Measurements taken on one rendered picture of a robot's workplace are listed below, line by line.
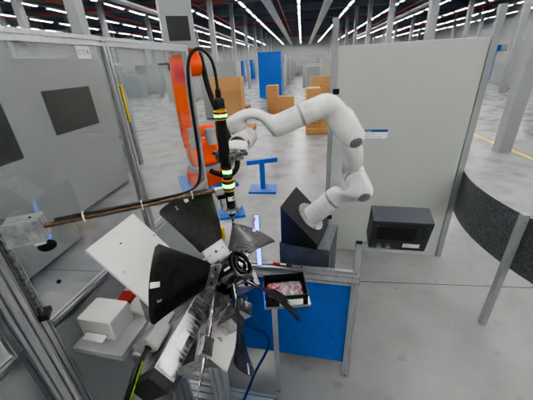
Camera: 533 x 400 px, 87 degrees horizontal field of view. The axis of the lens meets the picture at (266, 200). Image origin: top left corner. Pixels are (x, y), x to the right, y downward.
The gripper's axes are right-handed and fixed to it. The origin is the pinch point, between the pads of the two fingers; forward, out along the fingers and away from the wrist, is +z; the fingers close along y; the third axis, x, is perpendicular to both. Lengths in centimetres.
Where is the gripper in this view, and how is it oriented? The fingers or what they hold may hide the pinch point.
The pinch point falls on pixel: (224, 157)
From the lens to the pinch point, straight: 101.3
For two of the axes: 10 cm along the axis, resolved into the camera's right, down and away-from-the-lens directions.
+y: -9.8, -0.4, 2.0
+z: -2.0, 4.3, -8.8
